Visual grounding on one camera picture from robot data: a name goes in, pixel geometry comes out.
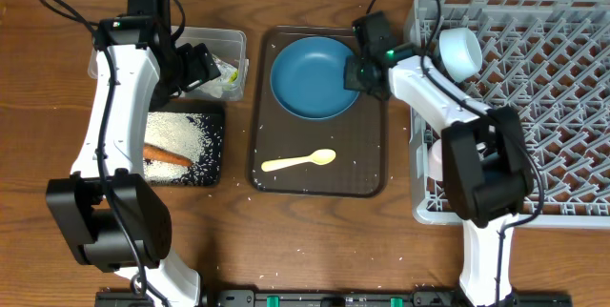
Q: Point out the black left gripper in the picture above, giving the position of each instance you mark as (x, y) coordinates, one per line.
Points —
(201, 71)

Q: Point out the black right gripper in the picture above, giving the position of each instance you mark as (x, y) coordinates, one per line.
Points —
(351, 76)

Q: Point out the white tissue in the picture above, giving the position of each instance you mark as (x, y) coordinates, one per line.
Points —
(219, 88)

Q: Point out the green snack wrapper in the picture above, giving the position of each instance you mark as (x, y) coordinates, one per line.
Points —
(233, 76)

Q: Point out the dark blue plate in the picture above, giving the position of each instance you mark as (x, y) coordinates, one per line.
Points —
(307, 78)

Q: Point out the light blue rice bowl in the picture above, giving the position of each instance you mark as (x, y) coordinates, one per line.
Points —
(460, 53)

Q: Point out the orange carrot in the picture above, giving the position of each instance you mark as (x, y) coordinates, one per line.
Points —
(153, 153)

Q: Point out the yellow plastic spoon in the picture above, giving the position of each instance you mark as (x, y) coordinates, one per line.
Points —
(319, 157)

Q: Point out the pink cup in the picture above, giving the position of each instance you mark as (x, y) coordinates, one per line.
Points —
(434, 160)

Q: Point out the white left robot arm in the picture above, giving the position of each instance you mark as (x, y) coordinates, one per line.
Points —
(109, 216)

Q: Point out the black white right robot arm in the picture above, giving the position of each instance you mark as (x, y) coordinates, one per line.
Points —
(483, 164)

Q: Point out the black waste tray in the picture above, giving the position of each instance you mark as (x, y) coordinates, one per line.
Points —
(214, 154)

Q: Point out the grey dishwasher rack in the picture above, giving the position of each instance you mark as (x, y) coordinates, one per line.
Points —
(549, 60)

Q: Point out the clear plastic bin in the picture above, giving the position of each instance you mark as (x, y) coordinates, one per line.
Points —
(224, 49)

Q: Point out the spilled white rice pile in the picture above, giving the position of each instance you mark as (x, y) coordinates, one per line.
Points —
(181, 140)

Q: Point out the dark brown serving tray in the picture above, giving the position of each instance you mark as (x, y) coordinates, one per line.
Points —
(358, 136)

